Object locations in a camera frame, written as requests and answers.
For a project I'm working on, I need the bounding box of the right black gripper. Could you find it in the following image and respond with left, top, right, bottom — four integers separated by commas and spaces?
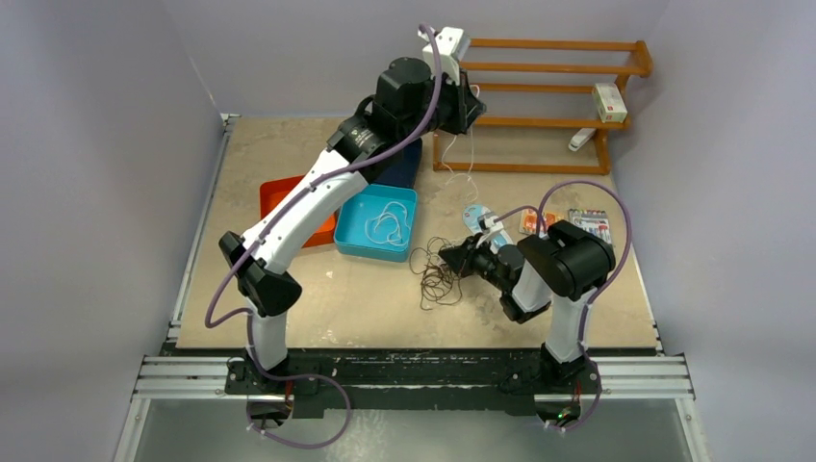
438, 232, 509, 292

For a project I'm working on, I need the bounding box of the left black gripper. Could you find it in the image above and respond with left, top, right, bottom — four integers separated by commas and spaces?
399, 64, 486, 145

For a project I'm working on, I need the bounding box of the brown cable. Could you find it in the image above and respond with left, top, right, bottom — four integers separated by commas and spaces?
409, 237, 467, 312

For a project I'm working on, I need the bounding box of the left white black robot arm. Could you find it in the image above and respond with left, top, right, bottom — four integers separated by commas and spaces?
218, 58, 486, 394

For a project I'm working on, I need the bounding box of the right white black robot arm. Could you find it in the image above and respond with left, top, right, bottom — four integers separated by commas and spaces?
440, 220, 617, 392

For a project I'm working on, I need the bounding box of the blue blister pack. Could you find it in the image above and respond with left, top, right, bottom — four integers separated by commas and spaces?
462, 204, 514, 245

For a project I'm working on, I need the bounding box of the orange card pack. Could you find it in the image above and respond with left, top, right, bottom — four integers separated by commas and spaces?
519, 210, 565, 237

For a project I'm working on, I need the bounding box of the dark blue plastic tray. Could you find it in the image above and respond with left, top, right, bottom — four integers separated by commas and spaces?
373, 139, 423, 189

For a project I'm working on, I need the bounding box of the light blue plastic tray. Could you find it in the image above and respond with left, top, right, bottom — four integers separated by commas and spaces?
334, 184, 418, 263

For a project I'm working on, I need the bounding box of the white stapler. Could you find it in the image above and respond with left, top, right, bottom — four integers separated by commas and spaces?
568, 128, 596, 152

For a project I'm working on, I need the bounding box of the coloured marker set pack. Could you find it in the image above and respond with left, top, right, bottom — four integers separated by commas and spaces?
568, 209, 613, 245

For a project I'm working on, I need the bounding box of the white cardboard box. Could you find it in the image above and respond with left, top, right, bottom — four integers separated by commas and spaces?
592, 83, 628, 123

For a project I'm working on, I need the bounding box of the wooden shelf rack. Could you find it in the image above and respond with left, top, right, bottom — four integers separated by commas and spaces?
432, 38, 653, 175

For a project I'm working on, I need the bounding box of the orange plastic tray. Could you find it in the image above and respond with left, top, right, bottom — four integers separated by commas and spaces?
259, 176, 339, 248

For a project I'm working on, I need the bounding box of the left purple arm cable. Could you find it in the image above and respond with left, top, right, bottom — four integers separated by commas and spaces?
203, 24, 443, 450

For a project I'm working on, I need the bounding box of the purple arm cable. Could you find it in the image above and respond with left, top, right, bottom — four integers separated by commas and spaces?
491, 181, 633, 435
203, 24, 443, 450

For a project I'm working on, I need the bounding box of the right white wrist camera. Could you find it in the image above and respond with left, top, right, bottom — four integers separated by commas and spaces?
477, 214, 507, 253

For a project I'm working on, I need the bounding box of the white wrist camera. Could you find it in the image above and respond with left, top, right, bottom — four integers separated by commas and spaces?
477, 214, 507, 253
418, 27, 471, 87

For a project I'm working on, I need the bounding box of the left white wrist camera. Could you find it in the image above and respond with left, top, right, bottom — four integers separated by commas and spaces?
418, 27, 471, 87

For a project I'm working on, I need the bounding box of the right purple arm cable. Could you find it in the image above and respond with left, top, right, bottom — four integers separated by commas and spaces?
491, 181, 633, 435

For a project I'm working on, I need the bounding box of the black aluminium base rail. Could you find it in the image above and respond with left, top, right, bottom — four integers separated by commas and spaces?
134, 348, 695, 421

